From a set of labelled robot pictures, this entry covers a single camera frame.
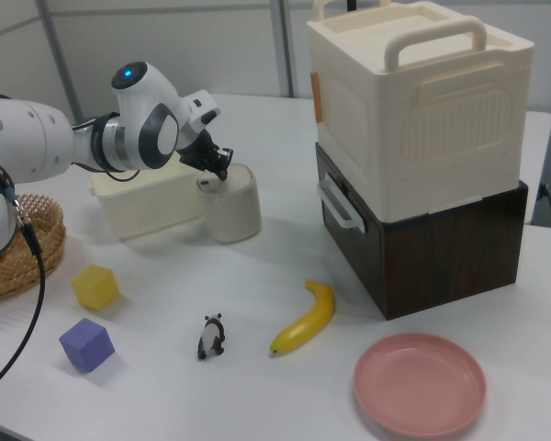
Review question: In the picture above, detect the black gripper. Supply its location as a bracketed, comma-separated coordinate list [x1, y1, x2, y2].
[177, 130, 235, 182]

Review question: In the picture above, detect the cream dustbin lid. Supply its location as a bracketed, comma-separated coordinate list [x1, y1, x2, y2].
[196, 164, 255, 195]

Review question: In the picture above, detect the small cream dustbin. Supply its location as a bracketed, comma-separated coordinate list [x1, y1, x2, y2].
[196, 164, 263, 244]

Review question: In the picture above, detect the cream plastic tub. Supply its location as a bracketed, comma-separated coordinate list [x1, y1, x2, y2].
[88, 163, 212, 242]

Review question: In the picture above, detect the yellow foam cube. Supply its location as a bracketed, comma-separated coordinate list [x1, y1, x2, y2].
[70, 264, 121, 310]

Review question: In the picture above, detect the woven wicker basket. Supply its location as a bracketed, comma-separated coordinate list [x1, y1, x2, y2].
[0, 192, 68, 302]

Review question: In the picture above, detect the small panda toy figure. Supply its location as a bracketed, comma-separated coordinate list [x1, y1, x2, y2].
[196, 312, 226, 362]

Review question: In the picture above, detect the yellow banana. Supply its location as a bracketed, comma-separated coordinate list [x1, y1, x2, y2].
[269, 278, 337, 357]

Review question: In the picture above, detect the cream plastic storage box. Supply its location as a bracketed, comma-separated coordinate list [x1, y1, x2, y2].
[305, 0, 535, 221]

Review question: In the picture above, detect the purple foam cube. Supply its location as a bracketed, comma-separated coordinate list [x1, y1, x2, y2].
[58, 317, 117, 373]

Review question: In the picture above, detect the dark wooden drawer box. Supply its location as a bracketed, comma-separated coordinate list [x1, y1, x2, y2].
[314, 141, 530, 322]

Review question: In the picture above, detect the pink plastic plate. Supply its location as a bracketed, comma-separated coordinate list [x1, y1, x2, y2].
[353, 333, 488, 436]

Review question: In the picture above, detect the white drawer handle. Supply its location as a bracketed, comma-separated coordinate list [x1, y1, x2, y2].
[317, 178, 366, 234]

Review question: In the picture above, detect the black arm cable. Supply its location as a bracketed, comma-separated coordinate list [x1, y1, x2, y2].
[0, 89, 47, 397]

